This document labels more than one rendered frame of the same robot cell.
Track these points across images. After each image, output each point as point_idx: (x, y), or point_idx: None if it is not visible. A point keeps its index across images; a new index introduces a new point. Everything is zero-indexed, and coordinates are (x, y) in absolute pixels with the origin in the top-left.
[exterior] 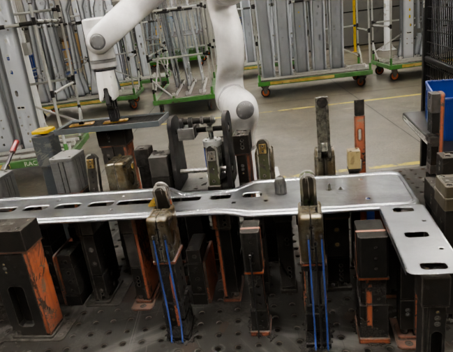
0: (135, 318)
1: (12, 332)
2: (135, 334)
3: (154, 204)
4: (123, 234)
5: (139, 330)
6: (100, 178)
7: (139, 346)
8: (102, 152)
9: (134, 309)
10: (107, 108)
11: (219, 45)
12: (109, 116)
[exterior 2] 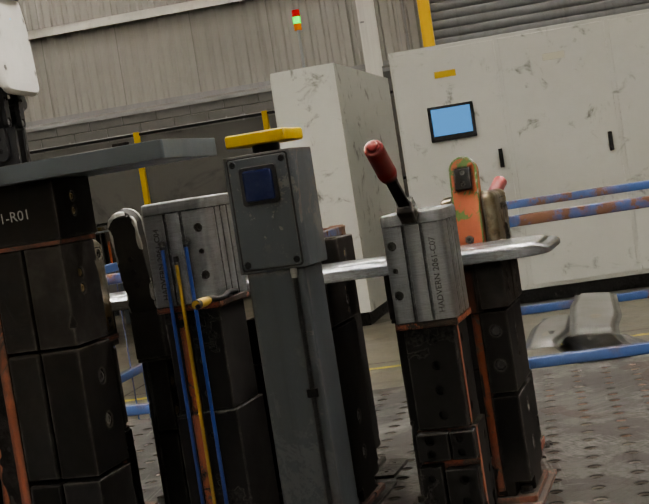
0: (153, 497)
1: (393, 464)
2: (159, 486)
3: None
4: (115, 347)
5: (151, 489)
6: (122, 279)
7: (155, 478)
8: (94, 254)
9: (152, 501)
10: (23, 122)
11: None
12: (28, 150)
